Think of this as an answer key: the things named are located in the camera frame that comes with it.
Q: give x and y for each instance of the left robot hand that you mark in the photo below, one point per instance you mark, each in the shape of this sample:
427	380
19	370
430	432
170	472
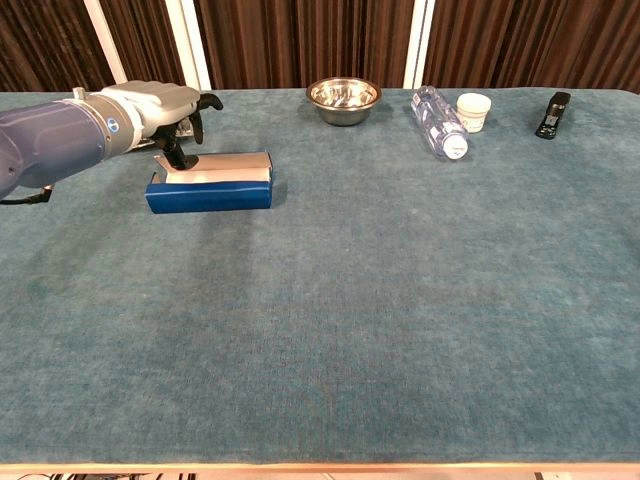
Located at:
160	107

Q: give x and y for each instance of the blue glasses case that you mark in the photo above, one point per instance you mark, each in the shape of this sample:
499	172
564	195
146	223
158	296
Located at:
210	197

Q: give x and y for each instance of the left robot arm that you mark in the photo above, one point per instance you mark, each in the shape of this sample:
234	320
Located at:
50	135

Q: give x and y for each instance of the dark brown curtain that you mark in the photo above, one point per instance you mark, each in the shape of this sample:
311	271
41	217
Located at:
300	40

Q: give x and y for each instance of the stainless steel bowl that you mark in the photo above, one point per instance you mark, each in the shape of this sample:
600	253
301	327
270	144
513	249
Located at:
344	102

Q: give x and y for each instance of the teal table cloth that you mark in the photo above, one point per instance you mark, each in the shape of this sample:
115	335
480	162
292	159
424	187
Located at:
350	300

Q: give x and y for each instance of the clear plastic water bottle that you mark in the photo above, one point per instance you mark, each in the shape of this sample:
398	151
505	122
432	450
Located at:
437	122

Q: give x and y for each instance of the small white jar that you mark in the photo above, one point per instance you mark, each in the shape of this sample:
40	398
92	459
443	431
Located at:
473	112

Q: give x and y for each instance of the black stapler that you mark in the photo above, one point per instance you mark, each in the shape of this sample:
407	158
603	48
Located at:
552	117

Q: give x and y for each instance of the white frame post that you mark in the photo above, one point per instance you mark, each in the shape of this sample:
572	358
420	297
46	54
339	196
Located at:
419	45
189	45
106	45

